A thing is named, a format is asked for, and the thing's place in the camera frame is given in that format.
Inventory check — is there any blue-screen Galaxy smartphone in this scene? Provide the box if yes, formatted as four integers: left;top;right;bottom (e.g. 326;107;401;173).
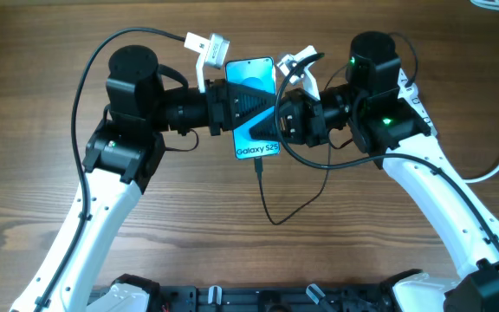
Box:
225;56;280;159

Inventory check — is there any black USB-C charging cable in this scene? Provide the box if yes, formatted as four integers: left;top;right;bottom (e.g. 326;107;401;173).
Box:
253;30;419;226

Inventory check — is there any white power strip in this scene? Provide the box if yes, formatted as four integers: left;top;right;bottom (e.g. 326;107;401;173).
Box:
398;68;438;137

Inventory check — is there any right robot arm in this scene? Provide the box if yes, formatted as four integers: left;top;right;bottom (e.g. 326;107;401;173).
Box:
256;31;499;311

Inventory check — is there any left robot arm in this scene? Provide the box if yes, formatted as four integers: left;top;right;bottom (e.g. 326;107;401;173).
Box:
11;45;211;312

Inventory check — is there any right black camera cable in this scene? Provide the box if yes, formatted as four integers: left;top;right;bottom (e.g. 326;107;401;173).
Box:
274;53;499;300

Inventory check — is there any black camera cable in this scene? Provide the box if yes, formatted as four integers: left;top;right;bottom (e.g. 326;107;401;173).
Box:
274;53;499;300
32;27;201;312

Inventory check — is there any left black camera cable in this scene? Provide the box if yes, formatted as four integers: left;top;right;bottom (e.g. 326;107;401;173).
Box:
32;27;201;312

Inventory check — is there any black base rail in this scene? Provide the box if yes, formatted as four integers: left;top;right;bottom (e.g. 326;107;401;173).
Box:
144;284;399;312

